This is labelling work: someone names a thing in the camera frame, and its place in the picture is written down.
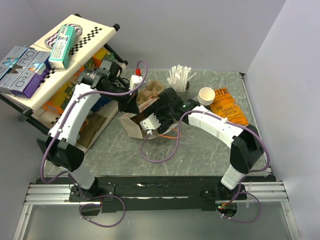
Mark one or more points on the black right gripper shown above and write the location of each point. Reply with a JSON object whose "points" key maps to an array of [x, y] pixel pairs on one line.
{"points": [[164, 125]]}

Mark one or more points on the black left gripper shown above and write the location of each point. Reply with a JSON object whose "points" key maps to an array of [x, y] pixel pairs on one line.
{"points": [[129, 105]]}

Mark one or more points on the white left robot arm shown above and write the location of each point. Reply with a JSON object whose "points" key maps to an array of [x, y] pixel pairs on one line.
{"points": [[58, 145]]}

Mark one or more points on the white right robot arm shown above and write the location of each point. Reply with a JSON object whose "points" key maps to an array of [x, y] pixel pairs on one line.
{"points": [[246, 147]]}

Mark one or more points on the grey straw holder cup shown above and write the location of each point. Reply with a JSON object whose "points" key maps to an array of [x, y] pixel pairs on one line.
{"points": [[184, 95]]}

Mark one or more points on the brown cardboard cup carrier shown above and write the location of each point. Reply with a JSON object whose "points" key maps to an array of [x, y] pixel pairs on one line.
{"points": [[152, 90]]}

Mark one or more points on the white wrapped straws bundle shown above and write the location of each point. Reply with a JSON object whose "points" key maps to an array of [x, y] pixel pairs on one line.
{"points": [[179, 76]]}

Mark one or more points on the stack of paper cups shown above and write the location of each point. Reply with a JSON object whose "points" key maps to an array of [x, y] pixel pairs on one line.
{"points": [[206, 96]]}

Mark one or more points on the orange potato chips bag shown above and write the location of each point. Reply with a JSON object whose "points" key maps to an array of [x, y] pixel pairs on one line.
{"points": [[225, 106]]}

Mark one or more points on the orange green box upper right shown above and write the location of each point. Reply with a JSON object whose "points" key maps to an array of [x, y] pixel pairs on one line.
{"points": [[101, 55]]}

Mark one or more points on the orange green box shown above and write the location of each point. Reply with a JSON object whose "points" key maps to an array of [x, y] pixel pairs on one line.
{"points": [[101, 55], [59, 101]]}

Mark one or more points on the cream tiered display shelf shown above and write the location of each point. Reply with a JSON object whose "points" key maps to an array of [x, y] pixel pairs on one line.
{"points": [[94, 37]]}

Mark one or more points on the orange green box lower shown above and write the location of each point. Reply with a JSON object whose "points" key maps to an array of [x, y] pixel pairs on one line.
{"points": [[59, 101]]}

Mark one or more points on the teal product box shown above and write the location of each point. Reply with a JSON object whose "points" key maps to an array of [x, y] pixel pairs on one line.
{"points": [[59, 57]]}

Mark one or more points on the purple wavy pouch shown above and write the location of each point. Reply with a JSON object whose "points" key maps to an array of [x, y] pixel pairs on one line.
{"points": [[50, 41]]}

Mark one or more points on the purple R+O box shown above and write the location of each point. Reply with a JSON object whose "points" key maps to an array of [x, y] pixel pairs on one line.
{"points": [[32, 77]]}

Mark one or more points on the silver R+O box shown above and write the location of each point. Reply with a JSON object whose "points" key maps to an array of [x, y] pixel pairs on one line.
{"points": [[11, 67]]}

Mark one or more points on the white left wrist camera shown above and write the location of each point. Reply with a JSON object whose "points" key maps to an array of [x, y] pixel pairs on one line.
{"points": [[135, 79]]}

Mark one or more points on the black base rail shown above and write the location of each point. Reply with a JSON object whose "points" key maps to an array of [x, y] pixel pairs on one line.
{"points": [[150, 193]]}

